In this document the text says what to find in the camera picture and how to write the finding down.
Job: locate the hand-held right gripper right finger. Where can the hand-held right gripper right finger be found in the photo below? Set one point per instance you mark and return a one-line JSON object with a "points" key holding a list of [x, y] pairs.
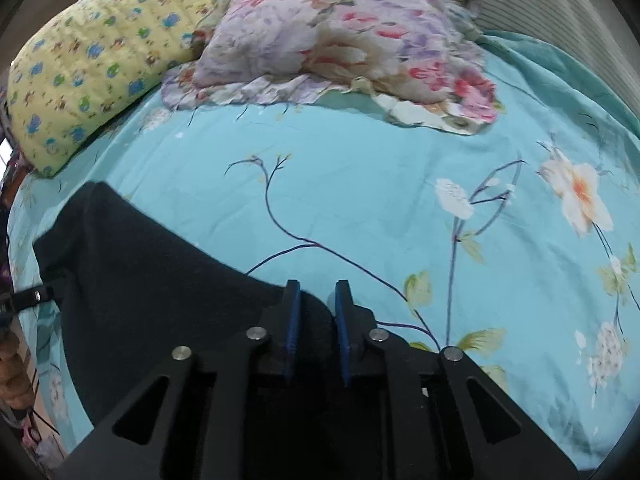
{"points": [[343, 337]]}

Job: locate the teal floral bed sheet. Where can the teal floral bed sheet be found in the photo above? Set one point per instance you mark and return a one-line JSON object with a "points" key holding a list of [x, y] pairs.
{"points": [[375, 200]]}

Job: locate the yellow floral pillow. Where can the yellow floral pillow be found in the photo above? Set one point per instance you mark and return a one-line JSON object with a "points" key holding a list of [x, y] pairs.
{"points": [[100, 60]]}

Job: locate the pink purple floral quilt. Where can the pink purple floral quilt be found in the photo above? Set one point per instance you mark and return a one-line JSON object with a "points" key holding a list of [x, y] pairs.
{"points": [[340, 40]]}

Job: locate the grey striped cloth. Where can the grey striped cloth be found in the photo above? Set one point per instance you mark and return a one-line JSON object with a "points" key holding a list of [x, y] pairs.
{"points": [[550, 15]]}

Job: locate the black pants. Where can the black pants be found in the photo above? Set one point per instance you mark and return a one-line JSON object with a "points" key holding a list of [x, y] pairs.
{"points": [[150, 285]]}

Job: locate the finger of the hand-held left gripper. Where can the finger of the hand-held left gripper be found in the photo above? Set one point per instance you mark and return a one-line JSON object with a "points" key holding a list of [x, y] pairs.
{"points": [[30, 298]]}

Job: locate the person's left hand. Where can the person's left hand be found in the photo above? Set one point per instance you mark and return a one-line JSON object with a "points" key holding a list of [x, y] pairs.
{"points": [[10, 370]]}

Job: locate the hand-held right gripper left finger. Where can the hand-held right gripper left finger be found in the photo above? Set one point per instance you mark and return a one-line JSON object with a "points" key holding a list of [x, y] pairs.
{"points": [[292, 327]]}

